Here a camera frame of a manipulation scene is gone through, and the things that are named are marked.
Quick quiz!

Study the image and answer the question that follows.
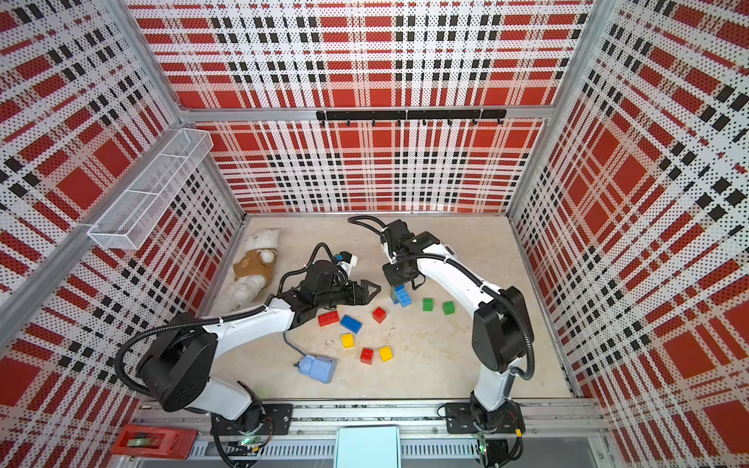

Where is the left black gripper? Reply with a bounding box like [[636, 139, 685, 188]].
[[316, 280, 382, 309]]

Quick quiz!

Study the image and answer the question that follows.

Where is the light blue long lego brick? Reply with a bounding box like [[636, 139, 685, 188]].
[[393, 286, 413, 307]]

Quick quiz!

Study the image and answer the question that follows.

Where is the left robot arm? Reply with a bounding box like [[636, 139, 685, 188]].
[[114, 252, 382, 433]]

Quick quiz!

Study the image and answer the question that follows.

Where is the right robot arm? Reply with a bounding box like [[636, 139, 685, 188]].
[[347, 214, 536, 434]]

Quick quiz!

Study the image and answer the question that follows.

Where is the red small lego brick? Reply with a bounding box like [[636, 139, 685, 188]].
[[373, 307, 386, 324]]

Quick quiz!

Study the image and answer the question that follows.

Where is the red long lego brick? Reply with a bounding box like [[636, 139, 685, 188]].
[[317, 310, 339, 328]]

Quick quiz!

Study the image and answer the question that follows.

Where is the yellow square lego brick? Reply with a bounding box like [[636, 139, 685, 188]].
[[341, 333, 355, 349]]

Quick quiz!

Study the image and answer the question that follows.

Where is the red square lego brick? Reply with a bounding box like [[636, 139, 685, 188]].
[[360, 348, 375, 366]]

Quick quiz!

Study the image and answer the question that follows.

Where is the yellow small lego brick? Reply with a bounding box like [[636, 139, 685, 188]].
[[378, 346, 394, 362]]

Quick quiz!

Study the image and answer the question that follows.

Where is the white teddy bear brown shirt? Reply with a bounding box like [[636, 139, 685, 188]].
[[213, 229, 280, 315]]

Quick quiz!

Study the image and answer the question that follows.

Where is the light blue tray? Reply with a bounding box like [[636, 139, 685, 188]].
[[334, 426, 402, 468]]

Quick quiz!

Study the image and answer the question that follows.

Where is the red tool box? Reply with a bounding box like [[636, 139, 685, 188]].
[[111, 424, 198, 460]]

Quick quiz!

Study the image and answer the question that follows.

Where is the light blue charger with cable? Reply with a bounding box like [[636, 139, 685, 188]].
[[282, 333, 337, 384]]

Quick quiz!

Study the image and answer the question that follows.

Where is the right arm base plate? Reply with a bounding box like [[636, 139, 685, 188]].
[[445, 400, 526, 435]]

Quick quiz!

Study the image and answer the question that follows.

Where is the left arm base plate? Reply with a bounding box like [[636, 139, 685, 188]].
[[211, 403, 294, 436]]

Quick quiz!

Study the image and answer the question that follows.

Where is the black hook rail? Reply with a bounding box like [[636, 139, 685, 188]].
[[316, 108, 508, 125]]

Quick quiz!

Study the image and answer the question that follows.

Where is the white wire mesh basket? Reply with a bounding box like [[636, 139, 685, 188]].
[[88, 129, 213, 251]]

